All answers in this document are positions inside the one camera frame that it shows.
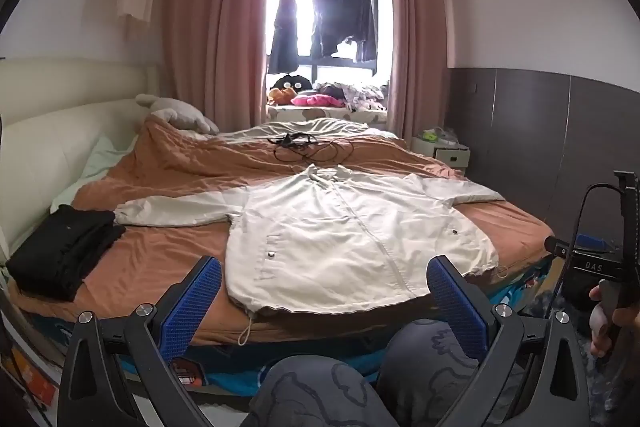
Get cream padded headboard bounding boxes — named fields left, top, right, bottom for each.
left=0, top=57, right=161, bottom=253

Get black folded clothes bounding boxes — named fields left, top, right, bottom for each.
left=5, top=204, right=127, bottom=303

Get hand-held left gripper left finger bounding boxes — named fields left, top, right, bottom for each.
left=57, top=255, right=223, bottom=427

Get orange-brown blanket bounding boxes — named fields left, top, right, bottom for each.
left=10, top=114, right=556, bottom=348

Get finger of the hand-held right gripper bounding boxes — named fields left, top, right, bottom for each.
left=545, top=235, right=572, bottom=259

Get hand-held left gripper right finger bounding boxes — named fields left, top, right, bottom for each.
left=426, top=255, right=593, bottom=427

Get person's right hand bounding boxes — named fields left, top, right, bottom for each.
left=589, top=285, right=640, bottom=363

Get pink plush toy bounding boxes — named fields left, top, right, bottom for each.
left=291, top=93, right=346, bottom=108

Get white nightstand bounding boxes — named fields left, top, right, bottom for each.
left=411, top=136, right=471, bottom=168

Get dark hanging garment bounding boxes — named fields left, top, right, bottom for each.
left=337, top=0, right=377, bottom=62
left=310, top=0, right=346, bottom=58

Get black plush toy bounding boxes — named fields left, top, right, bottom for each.
left=270, top=74, right=313, bottom=92

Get person's right leg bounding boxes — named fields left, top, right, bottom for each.
left=375, top=318, right=503, bottom=427

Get person's left leg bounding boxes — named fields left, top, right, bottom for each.
left=240, top=354, right=396, bottom=427

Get cream jacket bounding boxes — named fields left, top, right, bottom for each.
left=114, top=163, right=506, bottom=348

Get light green pillow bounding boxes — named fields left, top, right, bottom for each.
left=50, top=134, right=138, bottom=214

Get tangled black cable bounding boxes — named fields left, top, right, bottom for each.
left=267, top=133, right=356, bottom=168

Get pink curtain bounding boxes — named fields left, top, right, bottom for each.
left=387, top=0, right=451, bottom=148
left=160, top=0, right=276, bottom=132

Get pile of patterned clothes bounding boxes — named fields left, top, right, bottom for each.
left=315, top=82, right=390, bottom=112

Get white plush toy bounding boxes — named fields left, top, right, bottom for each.
left=135, top=93, right=221, bottom=135

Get person's leg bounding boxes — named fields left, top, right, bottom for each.
left=375, top=318, right=503, bottom=427
left=240, top=354, right=396, bottom=427

